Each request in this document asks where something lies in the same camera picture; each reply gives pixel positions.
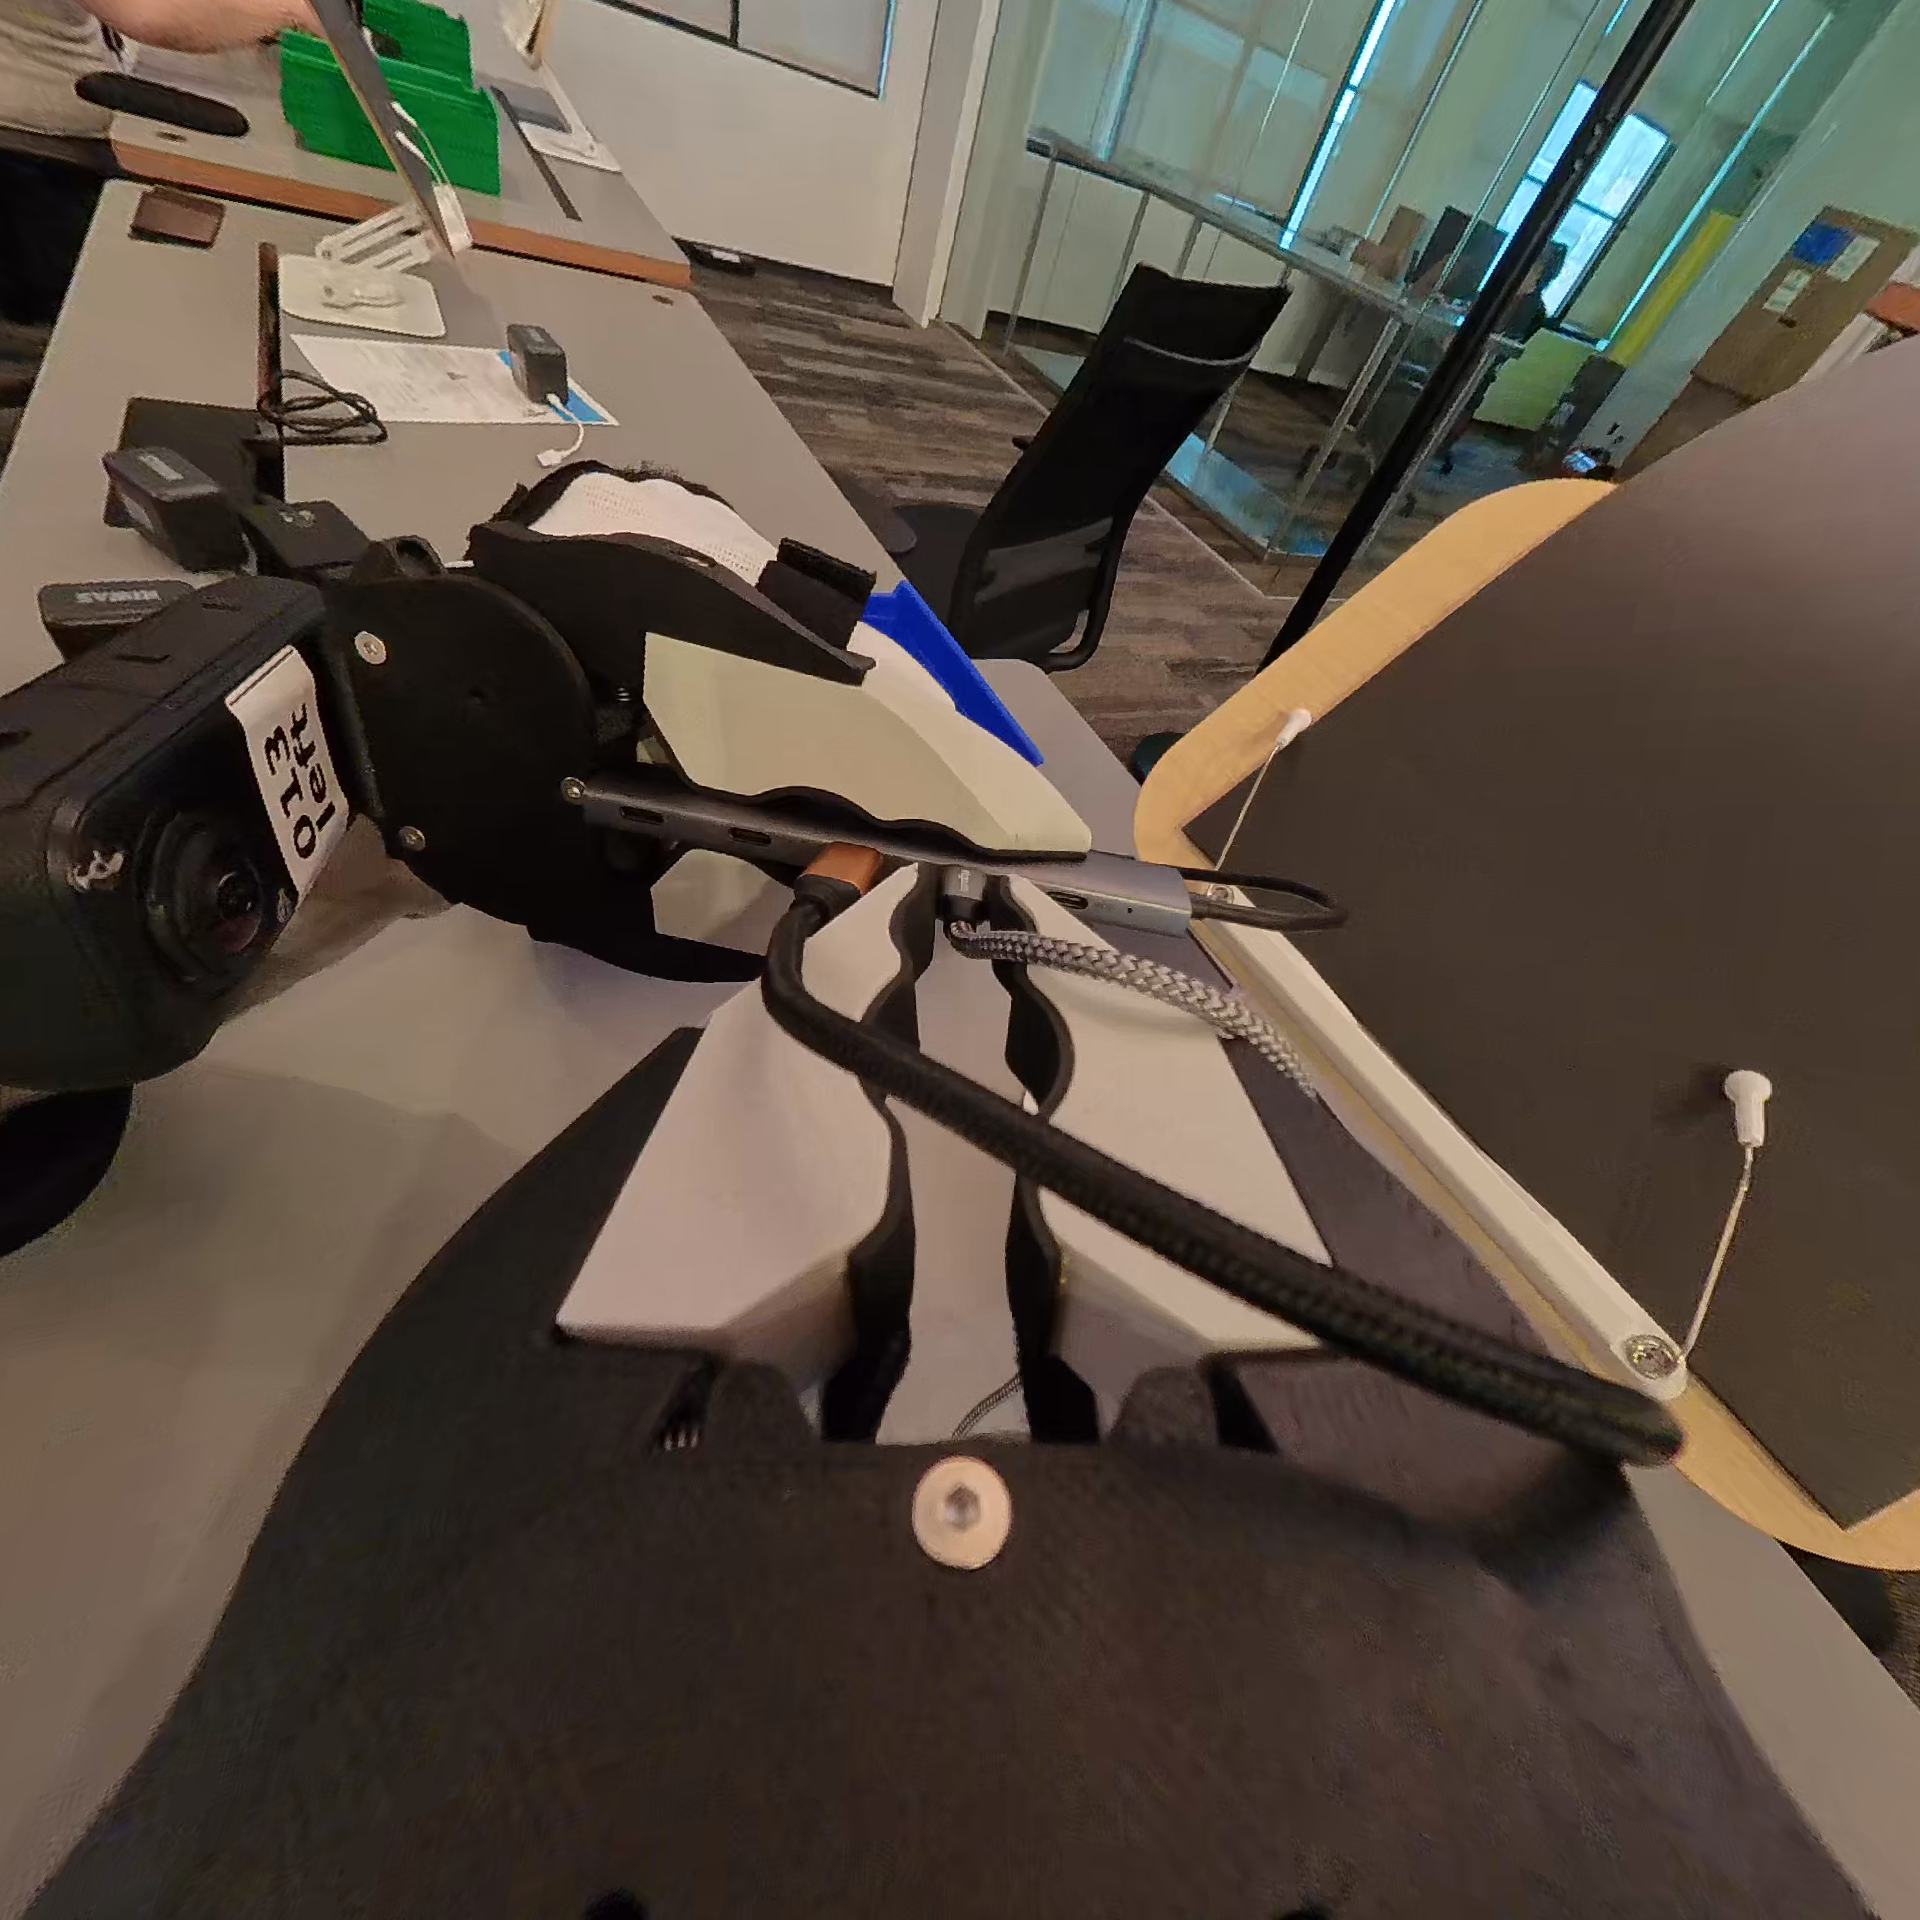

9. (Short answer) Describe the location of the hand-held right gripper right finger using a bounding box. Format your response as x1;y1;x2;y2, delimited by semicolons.
999;901;1344;1425

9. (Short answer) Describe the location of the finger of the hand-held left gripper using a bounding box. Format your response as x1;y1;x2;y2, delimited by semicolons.
639;631;1100;873
639;854;797;962

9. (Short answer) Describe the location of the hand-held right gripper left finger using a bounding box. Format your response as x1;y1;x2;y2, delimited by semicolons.
562;886;924;1435

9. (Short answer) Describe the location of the blue plastic bin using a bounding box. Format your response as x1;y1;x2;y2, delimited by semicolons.
855;575;1050;769

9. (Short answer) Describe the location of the grey braided cable silver plug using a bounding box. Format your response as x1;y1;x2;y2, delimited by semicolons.
938;864;1328;1088

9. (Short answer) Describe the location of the black cable with orange plug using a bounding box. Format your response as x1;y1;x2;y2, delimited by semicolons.
759;840;1689;1472

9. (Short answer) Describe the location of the grey usb hub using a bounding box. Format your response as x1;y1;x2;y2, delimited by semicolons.
565;773;1345;936

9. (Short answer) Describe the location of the person's left hand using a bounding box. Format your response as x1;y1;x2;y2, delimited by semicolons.
525;458;793;600

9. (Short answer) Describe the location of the white paper sheet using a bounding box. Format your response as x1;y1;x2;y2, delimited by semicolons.
278;325;620;432

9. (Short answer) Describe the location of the small black device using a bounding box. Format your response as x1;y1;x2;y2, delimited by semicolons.
101;441;370;577

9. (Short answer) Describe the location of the black office chair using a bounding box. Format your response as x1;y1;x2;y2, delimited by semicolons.
895;265;1292;673

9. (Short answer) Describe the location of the green box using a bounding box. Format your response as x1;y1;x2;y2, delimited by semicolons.
276;0;504;200

